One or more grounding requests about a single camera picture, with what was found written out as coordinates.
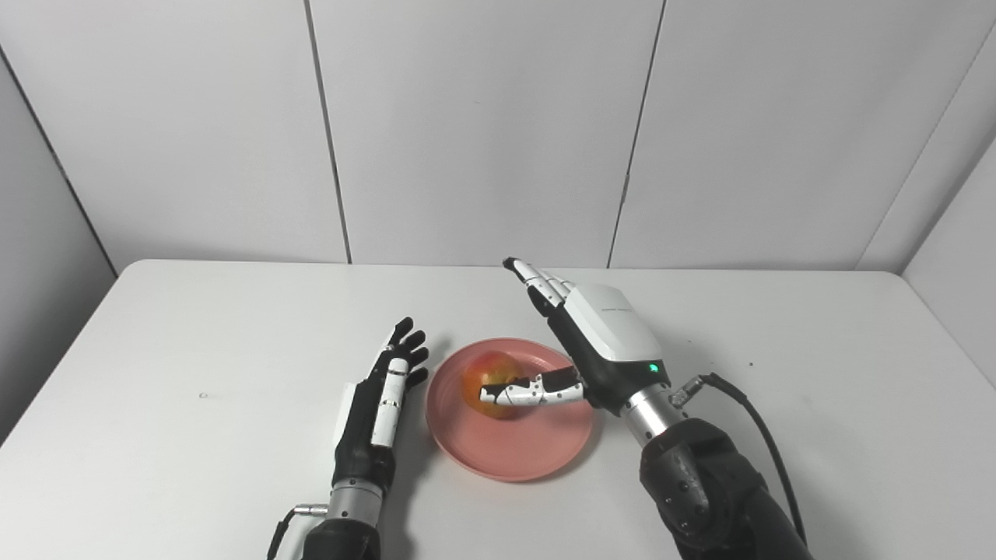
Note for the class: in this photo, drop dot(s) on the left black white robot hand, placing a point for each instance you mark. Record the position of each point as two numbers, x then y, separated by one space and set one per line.
362 443

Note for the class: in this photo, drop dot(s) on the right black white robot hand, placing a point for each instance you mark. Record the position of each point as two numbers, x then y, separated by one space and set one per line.
611 342

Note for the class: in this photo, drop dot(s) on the red yellow pomegranate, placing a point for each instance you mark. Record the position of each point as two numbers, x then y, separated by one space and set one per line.
490 369

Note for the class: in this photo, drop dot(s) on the pink round plate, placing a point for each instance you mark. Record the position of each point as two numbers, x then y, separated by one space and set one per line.
529 443

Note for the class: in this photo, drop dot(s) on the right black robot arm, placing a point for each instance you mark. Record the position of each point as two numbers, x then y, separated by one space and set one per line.
700 490

